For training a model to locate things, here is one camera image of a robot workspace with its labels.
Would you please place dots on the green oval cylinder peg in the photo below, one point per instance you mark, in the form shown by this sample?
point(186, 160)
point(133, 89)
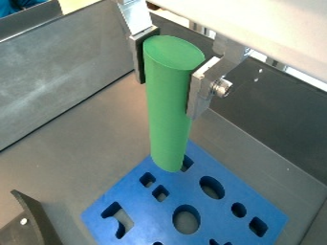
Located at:
point(170, 60)

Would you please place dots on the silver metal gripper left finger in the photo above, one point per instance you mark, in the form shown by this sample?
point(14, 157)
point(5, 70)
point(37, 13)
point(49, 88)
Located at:
point(138, 22)

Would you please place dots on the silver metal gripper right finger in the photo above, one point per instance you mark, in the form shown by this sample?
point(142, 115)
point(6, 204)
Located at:
point(209, 83)

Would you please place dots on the black curved bracket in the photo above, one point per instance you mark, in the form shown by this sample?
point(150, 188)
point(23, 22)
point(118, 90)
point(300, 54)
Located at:
point(31, 227)

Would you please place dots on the grey metal back panel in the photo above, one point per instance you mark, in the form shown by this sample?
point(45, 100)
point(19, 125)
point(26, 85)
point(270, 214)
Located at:
point(280, 110)

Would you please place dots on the grey metal side panel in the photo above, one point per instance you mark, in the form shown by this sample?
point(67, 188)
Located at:
point(57, 65)

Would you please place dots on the blue shape sorting board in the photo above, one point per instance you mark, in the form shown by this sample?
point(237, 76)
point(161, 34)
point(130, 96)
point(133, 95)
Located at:
point(199, 206)

